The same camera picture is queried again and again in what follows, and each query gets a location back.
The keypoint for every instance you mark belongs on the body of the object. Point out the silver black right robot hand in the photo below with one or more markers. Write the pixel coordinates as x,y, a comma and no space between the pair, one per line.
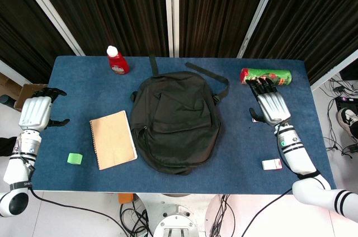
272,107

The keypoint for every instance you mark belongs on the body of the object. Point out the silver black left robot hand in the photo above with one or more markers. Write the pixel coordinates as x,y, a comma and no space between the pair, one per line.
36,111

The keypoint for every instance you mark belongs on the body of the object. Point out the brown spiral notebook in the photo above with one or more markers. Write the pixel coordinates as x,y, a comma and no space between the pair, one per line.
113,139

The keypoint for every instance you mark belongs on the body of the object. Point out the black backpack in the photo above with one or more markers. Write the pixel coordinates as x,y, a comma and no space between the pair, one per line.
176,119

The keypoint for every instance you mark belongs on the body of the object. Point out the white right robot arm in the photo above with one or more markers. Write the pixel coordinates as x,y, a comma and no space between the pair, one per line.
296,156

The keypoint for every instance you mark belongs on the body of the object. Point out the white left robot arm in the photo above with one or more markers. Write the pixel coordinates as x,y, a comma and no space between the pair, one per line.
16,170

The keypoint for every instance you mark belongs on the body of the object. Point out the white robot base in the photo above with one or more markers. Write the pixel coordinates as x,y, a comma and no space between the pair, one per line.
176,220

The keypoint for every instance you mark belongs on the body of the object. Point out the cardboard box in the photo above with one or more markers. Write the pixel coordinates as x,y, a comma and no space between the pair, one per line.
26,94

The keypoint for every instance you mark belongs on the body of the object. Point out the green chips can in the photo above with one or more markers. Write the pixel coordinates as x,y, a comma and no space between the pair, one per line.
279,76

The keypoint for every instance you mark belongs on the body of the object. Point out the black trouser leg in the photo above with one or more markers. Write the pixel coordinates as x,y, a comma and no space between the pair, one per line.
7,147

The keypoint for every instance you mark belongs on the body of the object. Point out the blue table mat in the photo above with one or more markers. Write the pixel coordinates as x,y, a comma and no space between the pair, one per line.
240,142

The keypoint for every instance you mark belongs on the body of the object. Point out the white red small carton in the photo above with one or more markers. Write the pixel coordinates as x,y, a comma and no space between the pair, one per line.
271,164

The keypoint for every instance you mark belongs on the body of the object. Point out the green cube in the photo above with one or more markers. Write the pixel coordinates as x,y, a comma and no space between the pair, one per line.
74,159

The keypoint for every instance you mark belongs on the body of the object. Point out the black device pink light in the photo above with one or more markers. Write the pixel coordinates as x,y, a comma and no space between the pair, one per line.
346,103

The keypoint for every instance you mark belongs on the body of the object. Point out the black white sneaker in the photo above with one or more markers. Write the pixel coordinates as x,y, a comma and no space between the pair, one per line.
348,119

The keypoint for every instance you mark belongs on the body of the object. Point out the dark pleated curtain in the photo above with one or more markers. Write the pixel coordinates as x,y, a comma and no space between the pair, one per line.
112,10
313,19
25,24
218,10

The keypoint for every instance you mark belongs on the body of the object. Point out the red ketchup bottle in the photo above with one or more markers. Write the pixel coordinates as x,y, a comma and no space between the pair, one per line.
118,62

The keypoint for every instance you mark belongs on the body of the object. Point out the orange block under table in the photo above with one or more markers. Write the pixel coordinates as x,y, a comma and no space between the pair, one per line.
126,198

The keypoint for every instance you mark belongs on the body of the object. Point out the white frame post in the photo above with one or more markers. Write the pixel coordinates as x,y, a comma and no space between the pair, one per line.
47,10
335,72
171,10
260,10

